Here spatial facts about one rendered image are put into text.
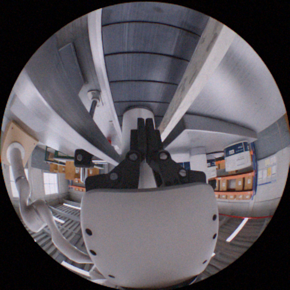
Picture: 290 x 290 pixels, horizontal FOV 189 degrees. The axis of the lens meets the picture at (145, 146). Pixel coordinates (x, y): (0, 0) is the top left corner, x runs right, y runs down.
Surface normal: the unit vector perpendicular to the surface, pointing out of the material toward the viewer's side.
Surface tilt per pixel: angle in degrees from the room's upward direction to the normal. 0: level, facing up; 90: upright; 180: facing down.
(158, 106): 0
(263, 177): 89
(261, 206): 90
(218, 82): 0
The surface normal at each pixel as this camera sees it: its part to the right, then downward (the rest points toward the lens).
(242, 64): 0.04, 0.96
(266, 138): -0.98, -0.02
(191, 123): 0.10, -0.27
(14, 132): 0.69, 0.72
